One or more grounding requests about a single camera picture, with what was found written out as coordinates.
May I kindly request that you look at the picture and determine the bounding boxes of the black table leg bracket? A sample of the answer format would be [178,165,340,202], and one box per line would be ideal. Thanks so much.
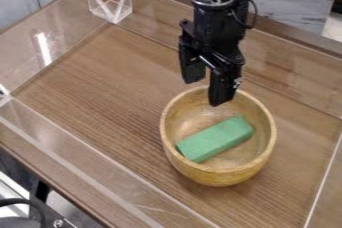
[30,180,76,228]

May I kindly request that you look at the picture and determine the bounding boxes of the clear acrylic corner bracket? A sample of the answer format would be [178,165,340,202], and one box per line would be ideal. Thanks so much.
[87,0,133,24]

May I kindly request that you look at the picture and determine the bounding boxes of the clear acrylic tray walls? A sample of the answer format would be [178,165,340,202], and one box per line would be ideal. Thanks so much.
[0,0,342,228]

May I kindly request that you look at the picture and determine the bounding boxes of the green rectangular block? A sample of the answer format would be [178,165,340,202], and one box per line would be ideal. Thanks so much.
[175,116,254,163]

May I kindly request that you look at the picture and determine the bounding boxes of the brown wooden bowl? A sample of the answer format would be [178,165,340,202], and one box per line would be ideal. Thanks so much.
[159,86,277,187]

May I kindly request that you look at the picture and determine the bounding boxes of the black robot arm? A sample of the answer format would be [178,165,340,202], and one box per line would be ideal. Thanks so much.
[179,0,253,106]

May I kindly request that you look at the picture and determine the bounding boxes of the black cable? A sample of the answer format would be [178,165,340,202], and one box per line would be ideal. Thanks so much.
[0,197,46,228]

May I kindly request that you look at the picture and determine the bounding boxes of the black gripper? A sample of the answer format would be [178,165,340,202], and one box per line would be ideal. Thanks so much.
[179,0,250,107]

